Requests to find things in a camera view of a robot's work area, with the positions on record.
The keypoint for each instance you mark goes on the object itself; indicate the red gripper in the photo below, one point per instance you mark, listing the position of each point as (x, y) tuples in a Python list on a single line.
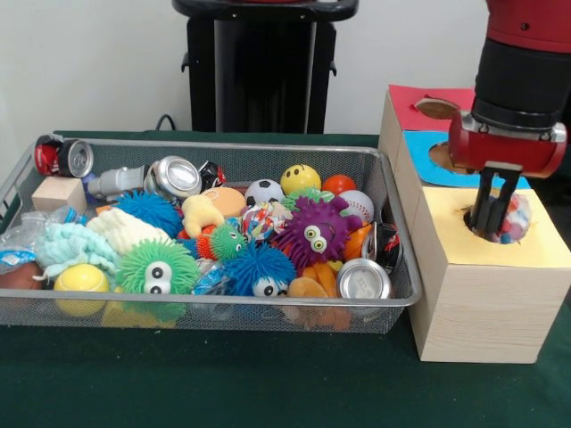
[(504, 149)]

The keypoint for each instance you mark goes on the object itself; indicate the polka dot cloth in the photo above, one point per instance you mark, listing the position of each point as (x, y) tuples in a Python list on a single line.
[(518, 218)]

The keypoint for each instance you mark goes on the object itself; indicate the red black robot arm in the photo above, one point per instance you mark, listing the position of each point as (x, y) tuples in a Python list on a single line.
[(522, 67)]

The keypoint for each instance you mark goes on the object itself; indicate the wooden box with three holes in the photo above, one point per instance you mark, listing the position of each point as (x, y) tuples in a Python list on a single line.
[(482, 321)]

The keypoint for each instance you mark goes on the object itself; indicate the metal mesh bin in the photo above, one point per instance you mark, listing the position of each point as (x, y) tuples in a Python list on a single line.
[(267, 312)]

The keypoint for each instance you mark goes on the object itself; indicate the white baseball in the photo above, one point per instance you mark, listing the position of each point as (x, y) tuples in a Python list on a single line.
[(357, 205)]

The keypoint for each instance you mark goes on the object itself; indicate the orange ball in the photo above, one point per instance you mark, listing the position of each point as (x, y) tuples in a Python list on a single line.
[(340, 183)]

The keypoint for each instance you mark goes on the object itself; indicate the purple spiky monster toy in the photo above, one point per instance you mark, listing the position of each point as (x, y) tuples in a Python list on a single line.
[(312, 218)]

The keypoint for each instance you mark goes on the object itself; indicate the yellow smiley ball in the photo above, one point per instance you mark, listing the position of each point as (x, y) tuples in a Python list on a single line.
[(300, 178)]

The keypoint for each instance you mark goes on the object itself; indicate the small soccer ball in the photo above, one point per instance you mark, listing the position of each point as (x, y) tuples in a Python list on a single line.
[(264, 191)]

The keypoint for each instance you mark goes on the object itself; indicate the blue puffer ball with eyes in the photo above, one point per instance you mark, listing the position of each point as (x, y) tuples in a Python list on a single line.
[(259, 267)]

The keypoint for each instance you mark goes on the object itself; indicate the plain blue puffer ball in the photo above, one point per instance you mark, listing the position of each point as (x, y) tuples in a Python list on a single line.
[(149, 209)]

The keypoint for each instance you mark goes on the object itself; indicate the green spiky puffer toy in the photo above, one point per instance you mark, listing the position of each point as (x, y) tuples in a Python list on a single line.
[(154, 267)]

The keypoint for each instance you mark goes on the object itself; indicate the yellow tennis ball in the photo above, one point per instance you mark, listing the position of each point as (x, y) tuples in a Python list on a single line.
[(80, 278)]

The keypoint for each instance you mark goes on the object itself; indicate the mint green cloth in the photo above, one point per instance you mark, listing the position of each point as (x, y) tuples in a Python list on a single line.
[(71, 245)]

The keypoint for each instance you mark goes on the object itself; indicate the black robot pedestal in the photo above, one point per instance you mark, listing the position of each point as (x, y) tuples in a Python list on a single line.
[(267, 67)]

